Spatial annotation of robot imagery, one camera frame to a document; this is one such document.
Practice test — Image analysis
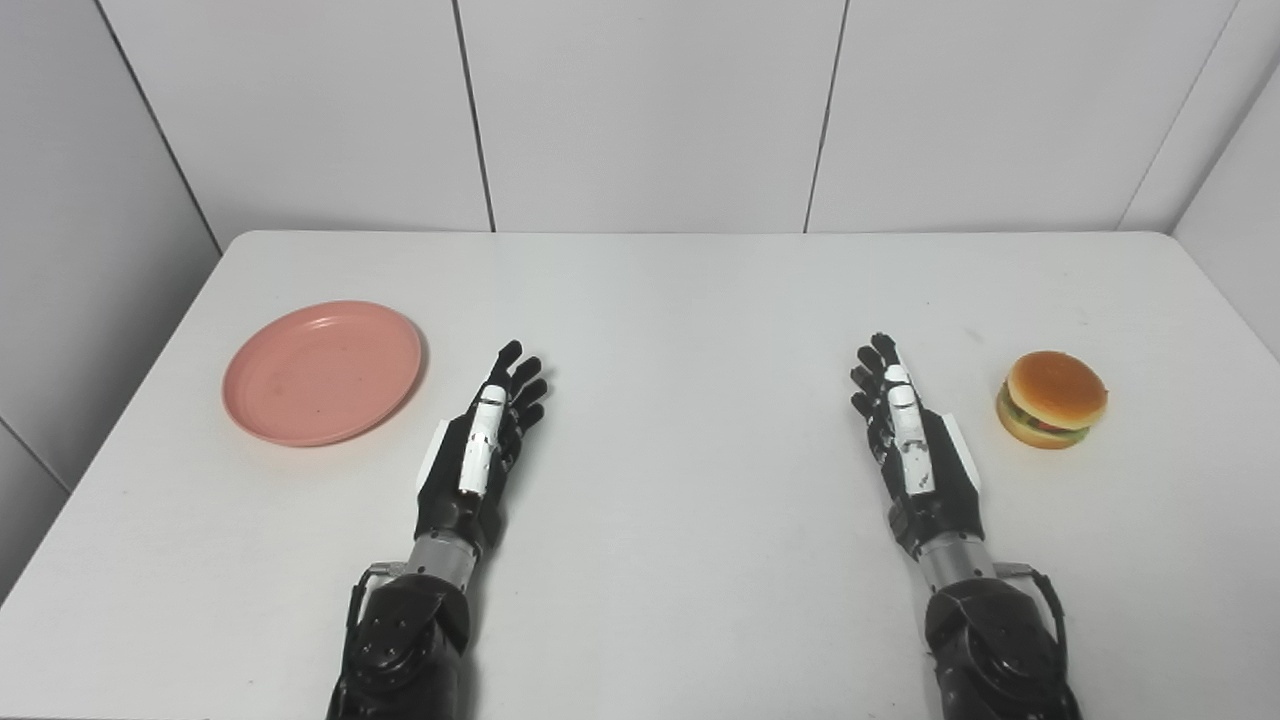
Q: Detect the pink plastic plate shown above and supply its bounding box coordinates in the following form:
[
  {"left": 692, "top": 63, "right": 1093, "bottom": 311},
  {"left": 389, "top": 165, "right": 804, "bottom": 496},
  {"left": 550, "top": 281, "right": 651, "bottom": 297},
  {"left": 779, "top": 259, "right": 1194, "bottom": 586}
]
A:
[{"left": 222, "top": 300, "right": 424, "bottom": 447}]

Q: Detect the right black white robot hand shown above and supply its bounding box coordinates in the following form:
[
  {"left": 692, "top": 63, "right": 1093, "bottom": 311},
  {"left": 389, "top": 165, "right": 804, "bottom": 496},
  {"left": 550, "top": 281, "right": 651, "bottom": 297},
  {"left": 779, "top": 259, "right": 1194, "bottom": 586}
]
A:
[{"left": 850, "top": 332, "right": 986, "bottom": 559}]

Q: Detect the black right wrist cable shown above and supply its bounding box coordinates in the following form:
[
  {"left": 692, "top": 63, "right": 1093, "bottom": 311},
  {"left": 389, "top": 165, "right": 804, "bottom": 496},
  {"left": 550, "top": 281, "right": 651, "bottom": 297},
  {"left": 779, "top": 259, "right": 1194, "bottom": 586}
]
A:
[{"left": 996, "top": 562, "right": 1071, "bottom": 691}]

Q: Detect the toy hamburger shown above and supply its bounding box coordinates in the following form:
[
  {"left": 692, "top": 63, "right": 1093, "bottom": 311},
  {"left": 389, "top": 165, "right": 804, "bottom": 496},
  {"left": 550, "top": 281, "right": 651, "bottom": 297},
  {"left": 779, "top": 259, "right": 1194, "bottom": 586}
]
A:
[{"left": 996, "top": 350, "right": 1109, "bottom": 450}]

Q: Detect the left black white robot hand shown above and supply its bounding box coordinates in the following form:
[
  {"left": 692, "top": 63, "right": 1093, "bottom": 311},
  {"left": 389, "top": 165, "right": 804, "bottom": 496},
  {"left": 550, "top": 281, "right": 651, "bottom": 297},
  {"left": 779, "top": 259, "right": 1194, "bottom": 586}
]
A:
[{"left": 415, "top": 340, "right": 550, "bottom": 553}]

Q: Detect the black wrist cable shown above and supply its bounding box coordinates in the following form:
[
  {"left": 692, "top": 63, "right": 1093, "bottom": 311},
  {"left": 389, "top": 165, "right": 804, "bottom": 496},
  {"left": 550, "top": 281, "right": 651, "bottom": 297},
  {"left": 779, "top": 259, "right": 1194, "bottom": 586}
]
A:
[
  {"left": 996, "top": 562, "right": 1071, "bottom": 691},
  {"left": 346, "top": 562, "right": 407, "bottom": 633}
]

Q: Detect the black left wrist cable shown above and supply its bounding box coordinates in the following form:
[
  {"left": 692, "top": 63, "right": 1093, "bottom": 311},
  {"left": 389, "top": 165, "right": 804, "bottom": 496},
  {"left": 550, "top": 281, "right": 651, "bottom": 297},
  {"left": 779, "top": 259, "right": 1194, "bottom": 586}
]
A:
[{"left": 346, "top": 562, "right": 407, "bottom": 633}]

